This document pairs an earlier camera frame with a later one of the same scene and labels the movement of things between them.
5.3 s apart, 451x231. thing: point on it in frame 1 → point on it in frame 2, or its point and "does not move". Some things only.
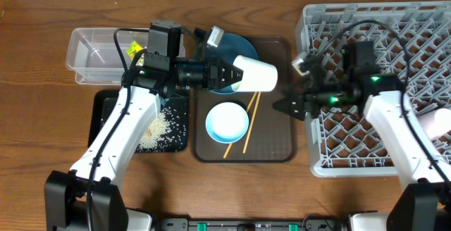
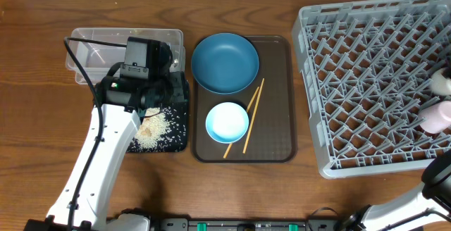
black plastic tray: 101,103 does not move
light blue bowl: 227,122 does not move
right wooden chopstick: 251,121 does not move
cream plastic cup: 257,76 → 441,84
